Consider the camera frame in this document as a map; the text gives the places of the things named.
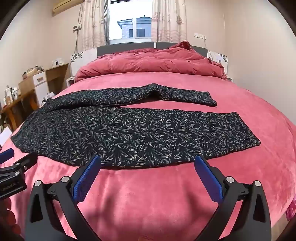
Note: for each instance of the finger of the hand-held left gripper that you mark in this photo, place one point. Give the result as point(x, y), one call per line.
point(6, 154)
point(26, 161)

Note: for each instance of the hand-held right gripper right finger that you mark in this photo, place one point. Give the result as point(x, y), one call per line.
point(208, 180)

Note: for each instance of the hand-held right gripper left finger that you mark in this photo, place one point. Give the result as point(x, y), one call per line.
point(86, 179)

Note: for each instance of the dark leaf-print pants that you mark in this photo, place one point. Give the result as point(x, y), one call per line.
point(115, 132)

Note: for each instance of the person's left hand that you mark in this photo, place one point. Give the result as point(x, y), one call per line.
point(6, 215)

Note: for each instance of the white paper sheet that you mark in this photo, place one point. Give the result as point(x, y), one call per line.
point(5, 136)

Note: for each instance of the low wooden table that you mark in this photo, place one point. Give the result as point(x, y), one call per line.
point(16, 111)

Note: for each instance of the pink bed blanket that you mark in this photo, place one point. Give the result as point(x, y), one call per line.
point(161, 199)

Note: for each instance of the white boxes on table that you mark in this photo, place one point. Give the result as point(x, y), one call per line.
point(11, 93)

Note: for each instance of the white drawer cabinet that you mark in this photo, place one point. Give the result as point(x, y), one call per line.
point(41, 85)

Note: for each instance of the clutter on cabinet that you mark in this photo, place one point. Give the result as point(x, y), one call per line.
point(32, 72)

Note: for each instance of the pink patterned cloth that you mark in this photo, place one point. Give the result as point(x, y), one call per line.
point(291, 212)

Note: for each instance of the white bedside table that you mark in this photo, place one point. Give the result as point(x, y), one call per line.
point(229, 79)
point(70, 81)

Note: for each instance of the wooden desk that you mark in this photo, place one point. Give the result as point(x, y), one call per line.
point(57, 74)

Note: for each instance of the white leaf-print headboard panel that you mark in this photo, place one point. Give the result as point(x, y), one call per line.
point(218, 56)
point(85, 60)

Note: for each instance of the red duvet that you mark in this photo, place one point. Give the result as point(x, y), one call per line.
point(161, 62)

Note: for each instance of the grey headboard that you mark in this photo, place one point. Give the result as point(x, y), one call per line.
point(120, 48)

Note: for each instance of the patterned sheer curtain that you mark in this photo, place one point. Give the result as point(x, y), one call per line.
point(92, 23)
point(168, 20)

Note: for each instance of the beige air conditioner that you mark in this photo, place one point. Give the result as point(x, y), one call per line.
point(62, 5)

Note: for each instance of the grey building outside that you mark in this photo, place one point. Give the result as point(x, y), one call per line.
point(134, 27)

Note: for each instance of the window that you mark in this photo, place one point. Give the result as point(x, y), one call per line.
point(129, 14)

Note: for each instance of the white wall outlet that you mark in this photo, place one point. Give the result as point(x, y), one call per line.
point(199, 36)
point(77, 26)

